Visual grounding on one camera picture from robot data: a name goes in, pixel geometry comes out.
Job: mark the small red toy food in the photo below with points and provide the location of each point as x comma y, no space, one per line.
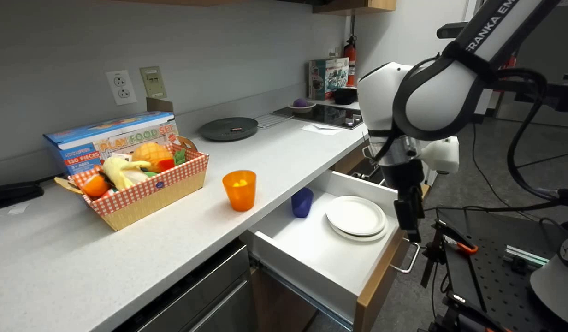
166,165

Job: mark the black round plate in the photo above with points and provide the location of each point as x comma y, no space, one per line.
229,130

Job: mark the flat black device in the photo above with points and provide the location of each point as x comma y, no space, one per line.
13,196

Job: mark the pale green bar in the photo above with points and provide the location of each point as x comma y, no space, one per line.
524,255

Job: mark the purple toy vegetable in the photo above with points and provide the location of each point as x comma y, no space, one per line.
301,102

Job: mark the beige wall switch plate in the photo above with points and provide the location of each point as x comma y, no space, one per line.
153,82

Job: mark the small grey dish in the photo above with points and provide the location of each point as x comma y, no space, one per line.
303,110

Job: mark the black perforated breadboard table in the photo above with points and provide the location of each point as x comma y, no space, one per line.
498,289

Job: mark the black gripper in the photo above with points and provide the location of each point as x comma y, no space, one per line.
406,178

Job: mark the small brown block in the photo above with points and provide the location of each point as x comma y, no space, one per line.
159,106

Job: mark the round orange toy bread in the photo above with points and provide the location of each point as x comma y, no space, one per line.
150,156

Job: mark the dark grey appliance front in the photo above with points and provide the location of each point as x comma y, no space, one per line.
197,301

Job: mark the yellow toy banana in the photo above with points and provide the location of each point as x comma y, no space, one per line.
120,172

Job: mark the white round plate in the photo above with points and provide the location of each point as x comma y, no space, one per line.
365,239
354,217

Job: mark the white drawer with wooden front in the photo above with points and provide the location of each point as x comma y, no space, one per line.
314,246

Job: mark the play food cardboard box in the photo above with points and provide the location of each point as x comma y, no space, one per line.
148,200

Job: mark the black bowl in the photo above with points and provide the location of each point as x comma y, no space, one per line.
343,97

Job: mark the toy orange fruit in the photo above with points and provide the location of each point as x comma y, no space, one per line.
96,187

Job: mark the blue plastic cup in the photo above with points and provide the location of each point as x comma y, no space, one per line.
301,204

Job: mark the colourful picture box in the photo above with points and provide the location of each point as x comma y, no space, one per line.
330,76

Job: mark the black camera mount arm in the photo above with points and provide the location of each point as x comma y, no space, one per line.
542,93

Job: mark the wooden cabinet door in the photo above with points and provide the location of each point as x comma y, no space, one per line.
277,307

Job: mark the brown toy food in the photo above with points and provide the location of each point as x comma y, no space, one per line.
188,148

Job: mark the red fire extinguisher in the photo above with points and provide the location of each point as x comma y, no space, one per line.
351,56

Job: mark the orange translucent cup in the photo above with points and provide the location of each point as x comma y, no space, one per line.
240,195

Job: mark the grey round disc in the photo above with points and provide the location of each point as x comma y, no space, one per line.
561,289

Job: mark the wooden wall shelf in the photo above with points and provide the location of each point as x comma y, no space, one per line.
358,5

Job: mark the beige wooden toy spoon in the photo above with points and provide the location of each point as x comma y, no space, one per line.
67,185

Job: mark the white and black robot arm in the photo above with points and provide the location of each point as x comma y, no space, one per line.
443,99

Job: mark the white wall outlet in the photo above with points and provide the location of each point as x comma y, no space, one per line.
122,88

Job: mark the black cooktop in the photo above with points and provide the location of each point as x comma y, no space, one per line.
332,115

